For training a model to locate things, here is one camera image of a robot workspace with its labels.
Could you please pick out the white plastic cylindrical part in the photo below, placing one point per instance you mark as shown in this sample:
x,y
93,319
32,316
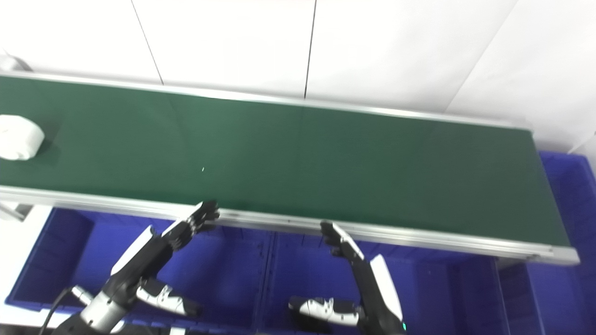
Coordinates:
x,y
16,137

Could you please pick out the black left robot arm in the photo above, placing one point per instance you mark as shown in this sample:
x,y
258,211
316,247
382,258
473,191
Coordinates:
x,y
100,314

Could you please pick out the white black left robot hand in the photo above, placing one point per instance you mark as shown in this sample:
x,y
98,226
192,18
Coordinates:
x,y
135,253

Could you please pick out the blue plastic bin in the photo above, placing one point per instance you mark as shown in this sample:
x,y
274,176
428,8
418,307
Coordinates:
x,y
568,218
433,293
223,274

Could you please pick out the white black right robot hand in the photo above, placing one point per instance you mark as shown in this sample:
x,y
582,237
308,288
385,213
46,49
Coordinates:
x,y
384,288

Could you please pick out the green conveyor belt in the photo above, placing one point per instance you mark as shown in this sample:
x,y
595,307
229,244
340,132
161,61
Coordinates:
x,y
372,232
298,163

